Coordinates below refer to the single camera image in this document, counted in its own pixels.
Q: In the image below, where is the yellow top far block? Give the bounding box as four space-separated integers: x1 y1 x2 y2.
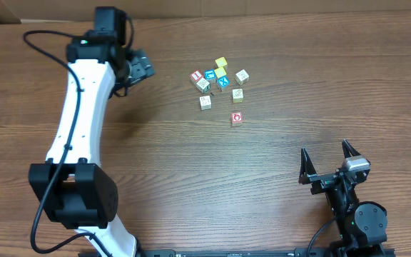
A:
215 57 228 70

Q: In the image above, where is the green C wooden block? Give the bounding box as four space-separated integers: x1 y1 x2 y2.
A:
196 78 210 94

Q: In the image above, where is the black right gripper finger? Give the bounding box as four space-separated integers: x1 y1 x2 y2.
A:
342 139 360 158
298 148 317 184

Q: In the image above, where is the yellow top middle block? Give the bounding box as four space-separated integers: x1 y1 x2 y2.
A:
214 67 227 79

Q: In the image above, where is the blue X wooden block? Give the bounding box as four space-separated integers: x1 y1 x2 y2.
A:
216 76 230 91

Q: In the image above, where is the plain wooden block red print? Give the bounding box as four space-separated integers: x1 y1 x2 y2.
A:
235 69 249 85

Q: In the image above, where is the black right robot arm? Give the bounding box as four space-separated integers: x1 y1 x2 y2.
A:
298 139 394 256

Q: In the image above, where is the brown cardboard backdrop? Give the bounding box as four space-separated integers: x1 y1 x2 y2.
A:
0 0 411 24

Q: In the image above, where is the red O wooden block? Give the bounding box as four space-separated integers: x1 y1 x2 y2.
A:
230 112 243 127

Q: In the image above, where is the red I wooden block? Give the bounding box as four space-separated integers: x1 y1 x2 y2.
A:
190 70 203 84

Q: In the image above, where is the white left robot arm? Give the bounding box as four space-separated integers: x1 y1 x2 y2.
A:
29 28 145 256

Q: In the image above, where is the plain wooden block green side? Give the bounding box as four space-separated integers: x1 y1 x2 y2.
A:
199 96 212 111

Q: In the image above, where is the blue L wooden block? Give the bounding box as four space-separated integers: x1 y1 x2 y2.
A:
204 69 217 84

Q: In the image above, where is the yellow framed wooden block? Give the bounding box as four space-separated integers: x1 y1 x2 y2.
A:
232 89 244 104

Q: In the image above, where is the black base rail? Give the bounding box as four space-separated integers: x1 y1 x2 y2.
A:
76 248 396 257

